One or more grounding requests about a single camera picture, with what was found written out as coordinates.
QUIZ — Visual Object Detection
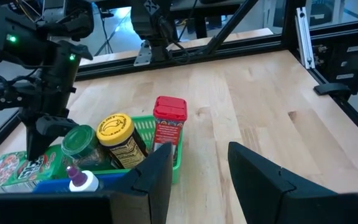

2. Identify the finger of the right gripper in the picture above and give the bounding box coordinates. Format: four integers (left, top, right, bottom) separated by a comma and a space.
25, 116, 80, 161

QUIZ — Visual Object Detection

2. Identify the purple-capped dark colouring bottle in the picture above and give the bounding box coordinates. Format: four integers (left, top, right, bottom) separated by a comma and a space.
66, 164, 101, 192

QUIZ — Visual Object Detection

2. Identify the green plastic basket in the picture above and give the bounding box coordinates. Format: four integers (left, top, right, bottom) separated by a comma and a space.
91, 114, 185, 184

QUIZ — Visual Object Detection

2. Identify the aluminium bracket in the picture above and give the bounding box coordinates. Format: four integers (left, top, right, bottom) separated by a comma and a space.
295, 6, 316, 70

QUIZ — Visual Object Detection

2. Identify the yellow-lidded dark jar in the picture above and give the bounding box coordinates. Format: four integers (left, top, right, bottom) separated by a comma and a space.
96, 112, 149, 170

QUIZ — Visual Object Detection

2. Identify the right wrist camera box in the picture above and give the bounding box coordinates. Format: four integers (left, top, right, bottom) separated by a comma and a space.
0, 82, 28, 112

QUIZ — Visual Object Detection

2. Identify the green-lidded spice jar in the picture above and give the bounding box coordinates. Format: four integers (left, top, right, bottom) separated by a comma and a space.
61, 124, 112, 170

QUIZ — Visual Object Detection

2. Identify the green Apple Jacks cereal box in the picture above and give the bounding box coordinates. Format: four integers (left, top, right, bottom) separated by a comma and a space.
0, 144, 76, 195

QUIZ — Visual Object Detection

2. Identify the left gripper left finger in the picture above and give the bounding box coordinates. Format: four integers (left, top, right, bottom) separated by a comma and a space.
109, 141, 174, 224

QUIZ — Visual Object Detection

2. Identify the red-lidded smoked paprika tin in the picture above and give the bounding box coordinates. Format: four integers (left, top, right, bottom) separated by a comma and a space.
152, 95, 188, 156

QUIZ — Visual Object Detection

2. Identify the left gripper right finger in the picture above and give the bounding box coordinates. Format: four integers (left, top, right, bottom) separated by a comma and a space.
227, 141, 338, 224

